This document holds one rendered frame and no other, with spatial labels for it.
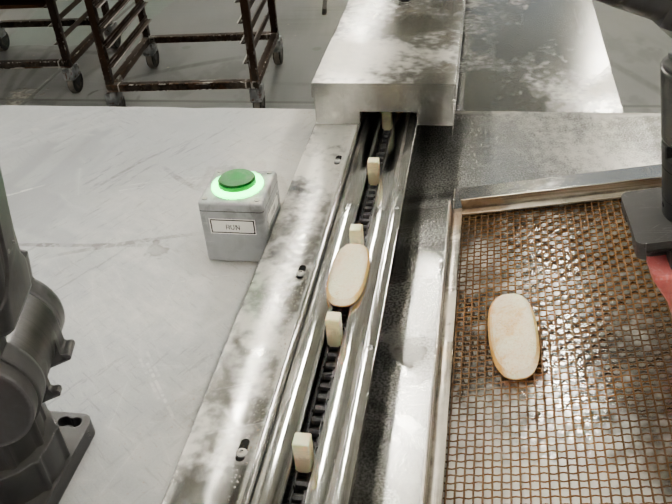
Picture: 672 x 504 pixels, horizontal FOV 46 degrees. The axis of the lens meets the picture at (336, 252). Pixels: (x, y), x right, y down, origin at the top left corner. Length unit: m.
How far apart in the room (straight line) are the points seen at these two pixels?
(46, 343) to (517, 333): 0.35
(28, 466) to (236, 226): 0.33
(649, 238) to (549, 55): 0.82
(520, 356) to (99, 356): 0.40
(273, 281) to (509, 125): 0.48
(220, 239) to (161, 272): 0.07
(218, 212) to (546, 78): 0.62
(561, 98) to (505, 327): 0.62
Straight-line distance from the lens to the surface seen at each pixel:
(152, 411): 0.72
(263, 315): 0.72
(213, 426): 0.63
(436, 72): 1.02
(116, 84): 3.17
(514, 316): 0.64
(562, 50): 1.37
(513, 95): 1.21
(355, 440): 0.61
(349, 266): 0.77
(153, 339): 0.79
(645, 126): 1.13
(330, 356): 0.71
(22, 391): 0.56
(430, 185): 0.97
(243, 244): 0.85
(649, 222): 0.57
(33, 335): 0.59
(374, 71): 1.03
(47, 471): 0.66
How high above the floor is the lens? 1.32
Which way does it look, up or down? 36 degrees down
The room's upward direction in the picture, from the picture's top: 5 degrees counter-clockwise
